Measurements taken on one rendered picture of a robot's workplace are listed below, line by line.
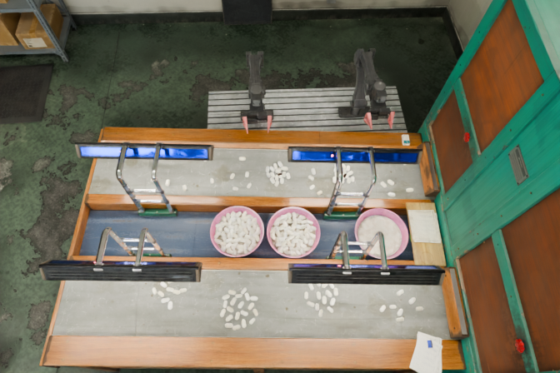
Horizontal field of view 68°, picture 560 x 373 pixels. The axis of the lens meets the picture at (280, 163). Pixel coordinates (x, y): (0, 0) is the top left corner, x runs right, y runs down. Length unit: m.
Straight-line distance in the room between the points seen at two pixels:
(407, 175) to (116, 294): 1.59
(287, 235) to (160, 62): 2.22
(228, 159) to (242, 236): 0.45
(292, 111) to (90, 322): 1.55
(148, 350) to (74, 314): 0.39
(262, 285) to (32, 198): 1.96
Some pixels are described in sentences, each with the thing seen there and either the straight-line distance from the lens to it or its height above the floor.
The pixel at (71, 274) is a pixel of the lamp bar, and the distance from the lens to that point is 1.86.
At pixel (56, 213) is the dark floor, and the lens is 3.30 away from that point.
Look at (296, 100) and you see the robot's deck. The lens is 2.61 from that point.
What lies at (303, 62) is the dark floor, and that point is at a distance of 3.74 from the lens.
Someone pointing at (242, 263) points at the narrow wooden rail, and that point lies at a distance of 2.04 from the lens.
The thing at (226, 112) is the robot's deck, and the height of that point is 0.67.
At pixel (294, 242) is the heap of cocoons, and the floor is 0.73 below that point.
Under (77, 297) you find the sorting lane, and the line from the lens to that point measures 2.21.
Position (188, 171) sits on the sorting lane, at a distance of 2.29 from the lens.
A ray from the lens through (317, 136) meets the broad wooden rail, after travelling 2.35.
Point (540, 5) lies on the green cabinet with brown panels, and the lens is 1.74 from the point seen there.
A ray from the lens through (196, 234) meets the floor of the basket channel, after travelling 2.21.
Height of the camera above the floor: 2.73
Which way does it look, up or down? 61 degrees down
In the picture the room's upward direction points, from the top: 3 degrees clockwise
